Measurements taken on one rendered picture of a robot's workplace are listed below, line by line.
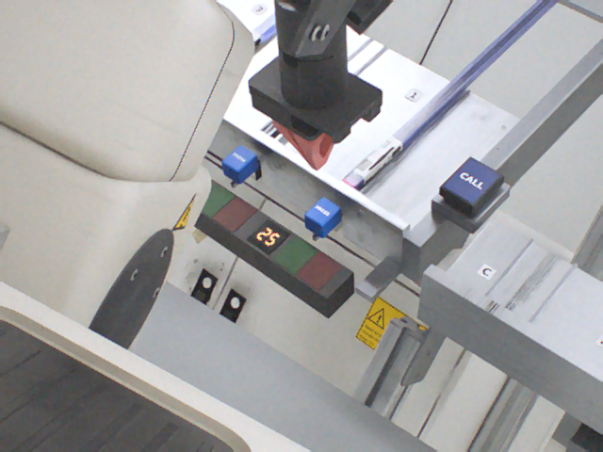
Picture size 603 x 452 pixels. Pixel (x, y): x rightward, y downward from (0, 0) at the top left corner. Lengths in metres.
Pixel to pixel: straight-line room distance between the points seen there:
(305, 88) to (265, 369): 0.24
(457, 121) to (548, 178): 1.92
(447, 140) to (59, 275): 0.70
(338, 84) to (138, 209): 0.43
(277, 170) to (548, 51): 2.03
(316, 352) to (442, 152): 0.43
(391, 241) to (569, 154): 2.01
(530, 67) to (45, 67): 2.67
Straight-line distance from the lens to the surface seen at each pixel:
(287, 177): 1.19
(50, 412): 0.34
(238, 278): 1.58
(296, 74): 0.96
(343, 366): 1.51
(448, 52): 3.27
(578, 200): 3.11
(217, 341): 1.01
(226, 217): 1.16
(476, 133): 1.21
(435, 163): 1.19
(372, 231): 1.14
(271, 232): 1.15
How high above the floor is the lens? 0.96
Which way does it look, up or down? 14 degrees down
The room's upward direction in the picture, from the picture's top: 26 degrees clockwise
